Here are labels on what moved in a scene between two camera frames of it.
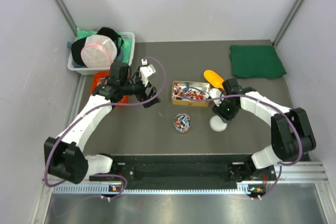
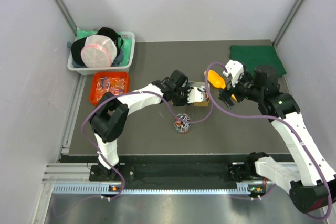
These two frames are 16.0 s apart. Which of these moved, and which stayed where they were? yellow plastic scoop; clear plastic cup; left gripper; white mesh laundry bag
Moved: left gripper
Stayed: clear plastic cup; white mesh laundry bag; yellow plastic scoop
